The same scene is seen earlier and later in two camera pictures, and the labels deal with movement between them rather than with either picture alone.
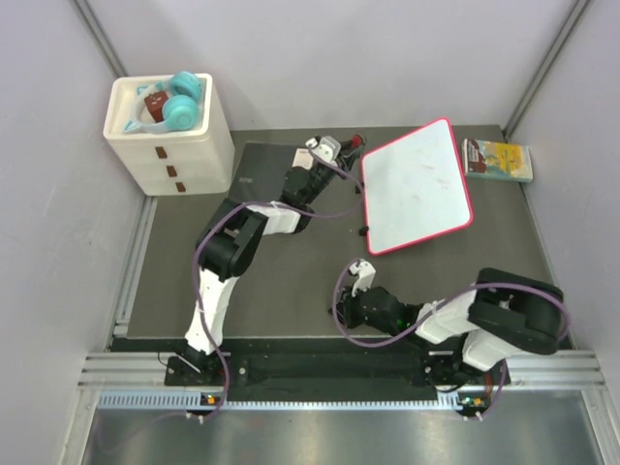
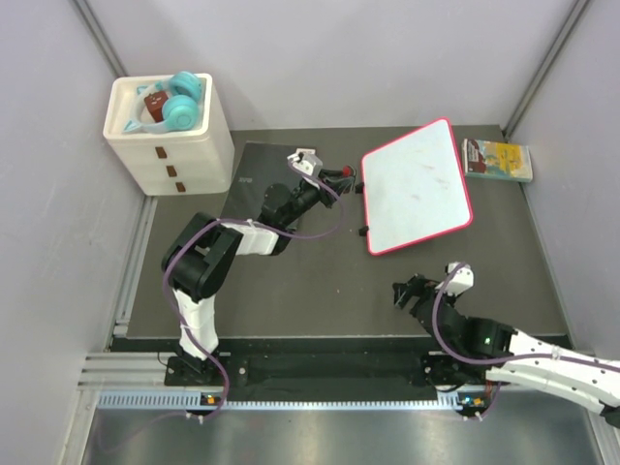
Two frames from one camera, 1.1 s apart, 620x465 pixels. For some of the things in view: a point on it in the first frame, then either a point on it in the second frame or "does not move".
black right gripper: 347,315 → 423,288
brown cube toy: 155,103 does not move
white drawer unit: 198,161 does not move
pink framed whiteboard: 414,188 does not move
